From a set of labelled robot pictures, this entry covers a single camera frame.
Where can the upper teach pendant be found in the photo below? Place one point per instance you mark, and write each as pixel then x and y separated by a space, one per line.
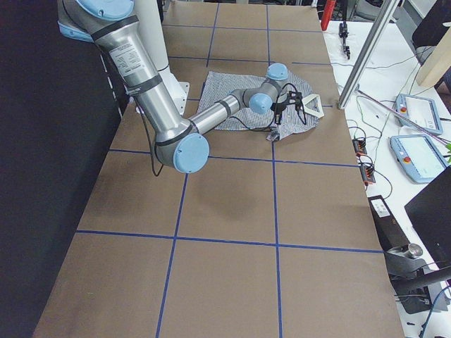
pixel 420 110

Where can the red cylinder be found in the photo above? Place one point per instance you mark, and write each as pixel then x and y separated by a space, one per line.
pixel 327 14

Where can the black monitor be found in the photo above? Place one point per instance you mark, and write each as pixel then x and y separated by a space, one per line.
pixel 429 213

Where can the orange connector block two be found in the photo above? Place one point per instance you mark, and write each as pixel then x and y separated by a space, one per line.
pixel 367 174

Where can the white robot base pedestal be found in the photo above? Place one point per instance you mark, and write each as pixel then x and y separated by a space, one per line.
pixel 150 14

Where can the striped polo shirt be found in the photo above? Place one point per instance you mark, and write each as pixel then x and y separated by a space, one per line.
pixel 234 102

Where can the black clamp with knob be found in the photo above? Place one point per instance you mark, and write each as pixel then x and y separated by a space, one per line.
pixel 416 285

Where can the black box with label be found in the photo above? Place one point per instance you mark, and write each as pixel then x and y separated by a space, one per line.
pixel 390 234

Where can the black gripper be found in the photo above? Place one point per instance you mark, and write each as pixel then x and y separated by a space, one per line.
pixel 277 113

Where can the teach pendant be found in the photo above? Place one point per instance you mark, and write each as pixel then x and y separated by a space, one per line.
pixel 420 110
pixel 418 156

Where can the aluminium frame post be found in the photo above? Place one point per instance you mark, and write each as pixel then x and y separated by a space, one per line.
pixel 375 33

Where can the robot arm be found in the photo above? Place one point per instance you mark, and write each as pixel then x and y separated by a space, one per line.
pixel 129 33

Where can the orange connector block one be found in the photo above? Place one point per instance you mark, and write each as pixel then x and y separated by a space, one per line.
pixel 359 146

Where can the lower teach pendant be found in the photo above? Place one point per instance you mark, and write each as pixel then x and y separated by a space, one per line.
pixel 418 156

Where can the reacher grabber stick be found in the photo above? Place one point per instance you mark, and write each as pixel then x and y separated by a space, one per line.
pixel 409 122

